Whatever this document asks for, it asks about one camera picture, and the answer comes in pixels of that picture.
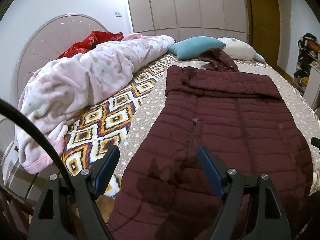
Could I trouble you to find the maroon quilted puffer coat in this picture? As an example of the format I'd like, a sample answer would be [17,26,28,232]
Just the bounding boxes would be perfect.
[108,49,313,239]

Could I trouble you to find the red patterned fabric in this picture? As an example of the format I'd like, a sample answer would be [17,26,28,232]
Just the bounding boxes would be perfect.
[57,30,124,59]

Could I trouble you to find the round beige headboard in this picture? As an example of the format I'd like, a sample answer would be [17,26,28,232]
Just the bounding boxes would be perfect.
[15,14,107,99]

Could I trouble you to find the glossy white wardrobe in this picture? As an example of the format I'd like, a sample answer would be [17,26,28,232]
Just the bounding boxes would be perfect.
[128,0,248,41]

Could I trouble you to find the teal pillow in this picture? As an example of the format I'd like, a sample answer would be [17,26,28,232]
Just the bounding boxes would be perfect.
[169,36,226,60]

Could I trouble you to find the black cable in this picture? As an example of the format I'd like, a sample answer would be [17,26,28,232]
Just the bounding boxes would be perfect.
[0,97,74,193]

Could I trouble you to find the beige dotted quilt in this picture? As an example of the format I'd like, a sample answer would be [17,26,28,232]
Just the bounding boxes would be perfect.
[105,60,319,198]

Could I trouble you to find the geometric patterned bed sheet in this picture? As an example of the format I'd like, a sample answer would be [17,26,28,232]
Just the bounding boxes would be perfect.
[61,53,208,198]

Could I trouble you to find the brown wooden door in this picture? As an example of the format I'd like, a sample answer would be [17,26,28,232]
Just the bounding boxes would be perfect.
[250,0,280,67]

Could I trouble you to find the pink floral blanket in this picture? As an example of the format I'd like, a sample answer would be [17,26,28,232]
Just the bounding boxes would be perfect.
[18,33,175,157]

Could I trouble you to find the cluttered white shelf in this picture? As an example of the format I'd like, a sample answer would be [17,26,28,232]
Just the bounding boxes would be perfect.
[293,33,319,111]

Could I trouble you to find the white plush pillow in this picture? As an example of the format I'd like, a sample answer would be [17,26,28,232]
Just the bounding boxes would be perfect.
[218,37,266,63]

